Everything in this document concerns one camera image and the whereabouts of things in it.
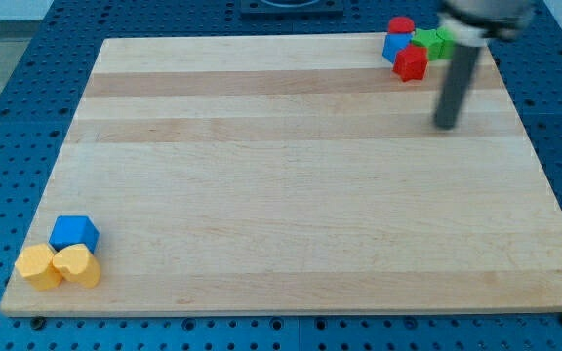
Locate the robot arm end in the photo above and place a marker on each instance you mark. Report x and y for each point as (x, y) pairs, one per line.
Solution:
(474, 23)

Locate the green circle block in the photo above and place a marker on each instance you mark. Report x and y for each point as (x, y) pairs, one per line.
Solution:
(447, 39)

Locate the light wooden board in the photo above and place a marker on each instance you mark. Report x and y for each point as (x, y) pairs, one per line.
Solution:
(295, 175)

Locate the blue block near red star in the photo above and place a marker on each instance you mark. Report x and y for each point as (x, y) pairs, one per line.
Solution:
(394, 43)

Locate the red cylinder block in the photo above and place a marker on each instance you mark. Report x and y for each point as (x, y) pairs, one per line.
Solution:
(401, 25)

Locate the green star block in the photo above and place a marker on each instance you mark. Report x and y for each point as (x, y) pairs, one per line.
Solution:
(429, 39)

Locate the dark grey pointer rod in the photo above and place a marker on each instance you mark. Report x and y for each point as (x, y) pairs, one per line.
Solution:
(455, 86)

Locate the blue cube block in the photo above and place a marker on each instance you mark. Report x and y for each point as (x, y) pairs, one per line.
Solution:
(70, 230)

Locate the yellow heart block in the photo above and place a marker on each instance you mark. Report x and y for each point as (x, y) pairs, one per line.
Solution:
(77, 264)

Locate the yellow pentagon block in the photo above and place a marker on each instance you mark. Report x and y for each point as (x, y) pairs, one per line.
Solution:
(35, 265)

